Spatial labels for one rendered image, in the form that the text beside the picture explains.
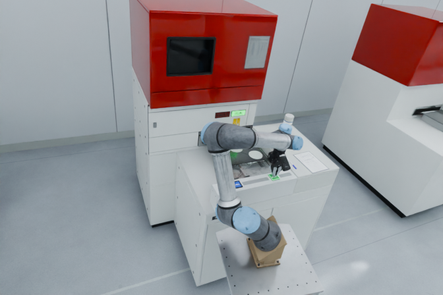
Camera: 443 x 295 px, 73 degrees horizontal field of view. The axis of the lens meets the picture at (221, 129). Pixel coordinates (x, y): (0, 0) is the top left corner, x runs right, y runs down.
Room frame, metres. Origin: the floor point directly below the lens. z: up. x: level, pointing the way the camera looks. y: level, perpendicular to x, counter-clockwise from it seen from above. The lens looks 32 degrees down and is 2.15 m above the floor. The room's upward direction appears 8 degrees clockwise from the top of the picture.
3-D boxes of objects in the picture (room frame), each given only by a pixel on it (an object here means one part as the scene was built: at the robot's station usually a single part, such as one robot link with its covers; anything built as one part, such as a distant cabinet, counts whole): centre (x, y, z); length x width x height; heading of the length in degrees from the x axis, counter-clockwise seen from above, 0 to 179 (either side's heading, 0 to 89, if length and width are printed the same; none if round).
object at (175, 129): (1.86, 0.13, 1.02); 0.82 x 0.03 x 0.40; 117
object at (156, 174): (2.16, 0.28, 0.41); 0.82 x 0.71 x 0.82; 117
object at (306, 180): (1.83, -0.54, 0.89); 0.62 x 0.35 x 0.14; 27
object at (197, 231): (1.68, -0.27, 0.41); 0.97 x 0.64 x 0.82; 117
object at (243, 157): (1.79, -0.12, 0.90); 0.34 x 0.34 x 0.01; 27
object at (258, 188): (1.39, -0.25, 0.89); 0.55 x 0.09 x 0.14; 117
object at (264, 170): (1.56, -0.26, 0.87); 0.36 x 0.08 x 0.03; 117
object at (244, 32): (2.13, 0.27, 1.52); 0.81 x 0.75 x 0.59; 117
